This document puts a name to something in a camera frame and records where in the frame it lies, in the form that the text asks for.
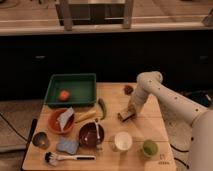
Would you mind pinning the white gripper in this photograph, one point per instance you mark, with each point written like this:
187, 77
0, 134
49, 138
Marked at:
132, 109

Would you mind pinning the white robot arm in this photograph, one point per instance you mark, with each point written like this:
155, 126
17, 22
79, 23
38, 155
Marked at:
199, 117

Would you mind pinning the small brown red object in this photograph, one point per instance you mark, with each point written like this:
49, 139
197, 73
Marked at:
128, 89

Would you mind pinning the green pepper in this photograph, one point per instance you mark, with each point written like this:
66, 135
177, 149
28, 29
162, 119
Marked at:
102, 105

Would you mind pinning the white cup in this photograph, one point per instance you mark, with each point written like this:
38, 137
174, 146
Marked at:
121, 142

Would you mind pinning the green cup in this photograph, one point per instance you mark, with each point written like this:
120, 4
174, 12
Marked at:
149, 148

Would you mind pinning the white spoon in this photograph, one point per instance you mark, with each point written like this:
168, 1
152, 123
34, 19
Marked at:
98, 144

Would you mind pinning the dark red bowl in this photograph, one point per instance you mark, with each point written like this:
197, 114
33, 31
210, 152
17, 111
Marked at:
88, 135

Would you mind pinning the green plastic tray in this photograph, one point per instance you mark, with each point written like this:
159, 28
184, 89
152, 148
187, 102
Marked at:
82, 89

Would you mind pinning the orange tomato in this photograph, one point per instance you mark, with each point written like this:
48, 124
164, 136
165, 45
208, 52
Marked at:
64, 96

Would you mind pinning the white crumpled cloth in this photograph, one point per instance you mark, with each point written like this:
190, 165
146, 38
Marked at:
64, 117

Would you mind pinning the blue sponge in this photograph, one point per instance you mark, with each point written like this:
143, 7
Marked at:
67, 145

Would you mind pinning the orange bowl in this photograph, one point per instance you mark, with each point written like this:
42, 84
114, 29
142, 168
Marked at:
53, 123

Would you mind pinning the black handled dish brush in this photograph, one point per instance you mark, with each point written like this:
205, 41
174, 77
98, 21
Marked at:
53, 158

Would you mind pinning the wooden chair frame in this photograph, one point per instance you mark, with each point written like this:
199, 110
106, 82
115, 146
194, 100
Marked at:
94, 12

